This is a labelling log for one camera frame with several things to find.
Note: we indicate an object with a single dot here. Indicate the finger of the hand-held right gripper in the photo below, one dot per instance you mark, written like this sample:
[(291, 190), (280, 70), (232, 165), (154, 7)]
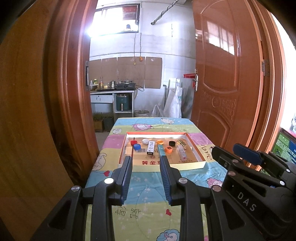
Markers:
[(224, 160), (247, 154)]

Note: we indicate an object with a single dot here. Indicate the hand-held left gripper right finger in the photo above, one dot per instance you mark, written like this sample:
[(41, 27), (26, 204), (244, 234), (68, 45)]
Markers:
[(166, 183)]

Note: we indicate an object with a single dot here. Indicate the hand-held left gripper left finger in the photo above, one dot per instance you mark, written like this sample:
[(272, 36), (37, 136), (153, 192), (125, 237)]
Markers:
[(123, 183)]

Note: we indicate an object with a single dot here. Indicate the shallow orange rimmed box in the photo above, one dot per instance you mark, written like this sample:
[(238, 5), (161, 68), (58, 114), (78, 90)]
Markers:
[(192, 166)]

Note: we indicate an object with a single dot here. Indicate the teal plastic stick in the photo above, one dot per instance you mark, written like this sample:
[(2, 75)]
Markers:
[(160, 151)]

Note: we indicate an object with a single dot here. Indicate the orange cap with dark label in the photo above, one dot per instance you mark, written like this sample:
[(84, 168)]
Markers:
[(168, 150)]

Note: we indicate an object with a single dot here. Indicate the clear plastic tube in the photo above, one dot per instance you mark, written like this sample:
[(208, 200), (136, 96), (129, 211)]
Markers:
[(182, 153)]

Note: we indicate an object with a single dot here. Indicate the blue bottle cap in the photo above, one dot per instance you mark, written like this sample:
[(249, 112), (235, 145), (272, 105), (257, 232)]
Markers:
[(137, 147)]

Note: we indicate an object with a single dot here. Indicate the white printed small box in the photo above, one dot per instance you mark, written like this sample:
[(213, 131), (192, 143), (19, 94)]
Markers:
[(150, 147)]

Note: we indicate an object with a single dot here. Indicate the black bottle cap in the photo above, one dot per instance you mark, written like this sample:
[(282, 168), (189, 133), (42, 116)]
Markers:
[(171, 143)]

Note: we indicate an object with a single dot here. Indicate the orange bottle cap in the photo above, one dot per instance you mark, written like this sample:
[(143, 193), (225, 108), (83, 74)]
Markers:
[(159, 143)]

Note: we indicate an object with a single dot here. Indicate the red bottle cap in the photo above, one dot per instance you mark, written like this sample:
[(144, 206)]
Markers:
[(133, 142)]

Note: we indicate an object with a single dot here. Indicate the gold rectangular box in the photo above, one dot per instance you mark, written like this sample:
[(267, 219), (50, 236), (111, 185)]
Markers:
[(182, 142)]

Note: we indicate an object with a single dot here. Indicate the white bottle cap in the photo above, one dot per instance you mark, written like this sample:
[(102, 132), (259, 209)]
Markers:
[(145, 141)]

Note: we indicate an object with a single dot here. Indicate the gold printed cardboard sheet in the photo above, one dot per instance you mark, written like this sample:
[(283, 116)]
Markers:
[(150, 162)]

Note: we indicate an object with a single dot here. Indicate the green cardboard box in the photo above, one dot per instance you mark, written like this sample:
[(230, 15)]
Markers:
[(285, 144)]

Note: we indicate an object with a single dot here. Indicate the wooden door jamb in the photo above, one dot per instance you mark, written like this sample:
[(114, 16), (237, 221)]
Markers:
[(74, 92), (272, 104)]

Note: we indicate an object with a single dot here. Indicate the planter box with greens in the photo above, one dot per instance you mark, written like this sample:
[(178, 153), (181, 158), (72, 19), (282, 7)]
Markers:
[(101, 122)]

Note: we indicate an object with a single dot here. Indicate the carved wooden door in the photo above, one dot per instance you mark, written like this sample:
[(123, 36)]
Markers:
[(219, 92)]

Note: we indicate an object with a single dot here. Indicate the small white plastic bag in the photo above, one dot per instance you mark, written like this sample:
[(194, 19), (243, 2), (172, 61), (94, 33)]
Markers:
[(157, 112)]

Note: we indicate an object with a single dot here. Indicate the white bucket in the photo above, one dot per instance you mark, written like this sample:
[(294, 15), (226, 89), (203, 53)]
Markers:
[(141, 113)]

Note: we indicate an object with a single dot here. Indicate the large white plastic bag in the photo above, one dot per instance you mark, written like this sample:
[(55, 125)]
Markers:
[(173, 102)]

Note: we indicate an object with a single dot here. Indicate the teal air fryer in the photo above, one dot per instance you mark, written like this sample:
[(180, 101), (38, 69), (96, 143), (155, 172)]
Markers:
[(123, 102)]

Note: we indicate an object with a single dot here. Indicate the bent metal pipe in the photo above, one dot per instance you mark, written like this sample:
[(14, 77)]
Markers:
[(164, 97)]

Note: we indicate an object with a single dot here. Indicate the white kitchen cabinet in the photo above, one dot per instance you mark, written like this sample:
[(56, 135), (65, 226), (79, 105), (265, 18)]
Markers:
[(101, 98)]

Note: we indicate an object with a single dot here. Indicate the metal door hinge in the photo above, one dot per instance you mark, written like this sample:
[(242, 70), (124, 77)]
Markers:
[(266, 68)]

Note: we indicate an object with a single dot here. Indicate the red paper strip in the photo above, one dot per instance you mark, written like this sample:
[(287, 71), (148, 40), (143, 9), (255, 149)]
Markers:
[(188, 75)]

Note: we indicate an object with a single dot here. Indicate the black gas stove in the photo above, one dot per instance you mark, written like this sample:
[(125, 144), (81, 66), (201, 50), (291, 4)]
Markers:
[(125, 86)]

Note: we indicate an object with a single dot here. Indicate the metal kettle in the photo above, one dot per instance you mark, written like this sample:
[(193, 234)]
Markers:
[(112, 84)]

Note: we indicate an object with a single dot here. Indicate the metal basin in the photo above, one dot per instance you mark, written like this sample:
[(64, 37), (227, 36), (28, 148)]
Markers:
[(93, 88)]

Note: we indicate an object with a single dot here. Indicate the dark sauce bottle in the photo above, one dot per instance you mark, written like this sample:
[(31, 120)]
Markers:
[(101, 83)]

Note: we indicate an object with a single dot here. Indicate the metal latch plate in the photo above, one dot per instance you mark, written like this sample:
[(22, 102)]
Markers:
[(87, 74)]

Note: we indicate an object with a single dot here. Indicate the plain wooden door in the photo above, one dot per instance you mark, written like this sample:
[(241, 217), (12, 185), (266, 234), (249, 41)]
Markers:
[(23, 115)]

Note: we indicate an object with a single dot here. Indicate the window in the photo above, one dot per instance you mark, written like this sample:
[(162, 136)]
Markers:
[(115, 20)]

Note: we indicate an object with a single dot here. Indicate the cardboard wall lining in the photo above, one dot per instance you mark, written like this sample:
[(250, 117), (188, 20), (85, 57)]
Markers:
[(129, 69)]

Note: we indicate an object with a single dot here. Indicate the grey wall pipe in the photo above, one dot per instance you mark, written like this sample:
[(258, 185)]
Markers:
[(165, 11)]

